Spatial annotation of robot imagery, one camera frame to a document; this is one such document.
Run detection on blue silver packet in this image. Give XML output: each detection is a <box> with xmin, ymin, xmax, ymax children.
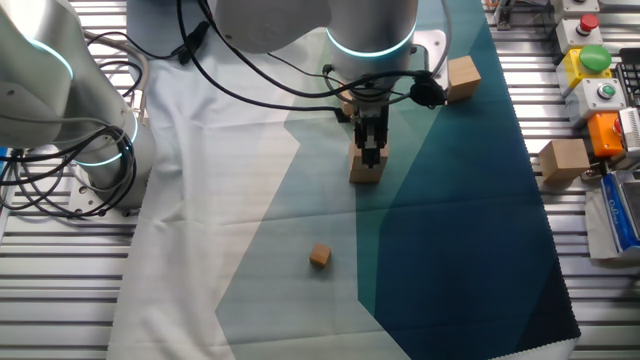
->
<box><xmin>583</xmin><ymin>168</ymin><xmax>640</xmax><ymax>261</ymax></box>

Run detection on metal clamp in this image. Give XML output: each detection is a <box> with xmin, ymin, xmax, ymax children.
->
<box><xmin>492</xmin><ymin>0</ymin><xmax>526</xmax><ymax>30</ymax></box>

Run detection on grey box red button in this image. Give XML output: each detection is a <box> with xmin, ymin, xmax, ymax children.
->
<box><xmin>554</xmin><ymin>13</ymin><xmax>604</xmax><ymax>55</ymax></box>

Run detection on grey box small green button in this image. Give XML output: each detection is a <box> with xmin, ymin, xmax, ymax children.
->
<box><xmin>564</xmin><ymin>77</ymin><xmax>627</xmax><ymax>127</ymax></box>

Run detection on blue green white cloth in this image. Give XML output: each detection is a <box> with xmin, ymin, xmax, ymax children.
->
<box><xmin>105</xmin><ymin>0</ymin><xmax>582</xmax><ymax>360</ymax></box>

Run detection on orange button box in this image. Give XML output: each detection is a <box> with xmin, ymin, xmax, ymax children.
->
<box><xmin>587</xmin><ymin>110</ymin><xmax>626</xmax><ymax>159</ymax></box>

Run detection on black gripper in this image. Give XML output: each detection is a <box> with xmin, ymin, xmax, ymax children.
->
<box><xmin>349</xmin><ymin>92</ymin><xmax>392</xmax><ymax>169</ymax></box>

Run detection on wooden cube block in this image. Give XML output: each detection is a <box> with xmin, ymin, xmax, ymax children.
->
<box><xmin>348</xmin><ymin>141</ymin><xmax>390</xmax><ymax>171</ymax></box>
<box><xmin>537</xmin><ymin>138</ymin><xmax>591</xmax><ymax>184</ymax></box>
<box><xmin>348</xmin><ymin>167</ymin><xmax>389</xmax><ymax>184</ymax></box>
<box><xmin>446</xmin><ymin>54</ymin><xmax>483</xmax><ymax>104</ymax></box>
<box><xmin>339</xmin><ymin>89</ymin><xmax>357</xmax><ymax>119</ymax></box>

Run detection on small wooden cube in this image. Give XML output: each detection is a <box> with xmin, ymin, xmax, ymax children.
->
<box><xmin>308</xmin><ymin>242</ymin><xmax>333</xmax><ymax>269</ymax></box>

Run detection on grey robot hose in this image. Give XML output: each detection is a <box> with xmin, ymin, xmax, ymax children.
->
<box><xmin>82</xmin><ymin>29</ymin><xmax>151</xmax><ymax>124</ymax></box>

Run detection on silver camera mount bracket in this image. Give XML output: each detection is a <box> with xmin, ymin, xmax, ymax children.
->
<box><xmin>412</xmin><ymin>28</ymin><xmax>450</xmax><ymax>92</ymax></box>

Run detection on black keyboard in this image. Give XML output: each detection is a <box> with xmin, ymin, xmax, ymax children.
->
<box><xmin>617</xmin><ymin>47</ymin><xmax>640</xmax><ymax>107</ymax></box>

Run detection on black base cables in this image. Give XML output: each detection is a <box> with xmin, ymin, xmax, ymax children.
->
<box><xmin>0</xmin><ymin>112</ymin><xmax>139</xmax><ymax>219</ymax></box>

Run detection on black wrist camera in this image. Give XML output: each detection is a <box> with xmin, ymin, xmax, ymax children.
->
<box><xmin>409</xmin><ymin>74</ymin><xmax>447</xmax><ymax>109</ymax></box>

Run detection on silver grille device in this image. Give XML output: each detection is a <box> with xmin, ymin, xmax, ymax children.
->
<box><xmin>617</xmin><ymin>106</ymin><xmax>640</xmax><ymax>159</ymax></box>

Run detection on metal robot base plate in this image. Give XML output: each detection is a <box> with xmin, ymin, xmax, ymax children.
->
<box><xmin>67</xmin><ymin>172</ymin><xmax>144</xmax><ymax>220</ymax></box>

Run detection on black tied power cable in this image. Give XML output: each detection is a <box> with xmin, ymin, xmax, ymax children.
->
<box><xmin>84</xmin><ymin>19</ymin><xmax>212</xmax><ymax>66</ymax></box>

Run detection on yellow box green button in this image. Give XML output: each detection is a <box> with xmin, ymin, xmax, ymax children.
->
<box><xmin>555</xmin><ymin>44</ymin><xmax>614</xmax><ymax>97</ymax></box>

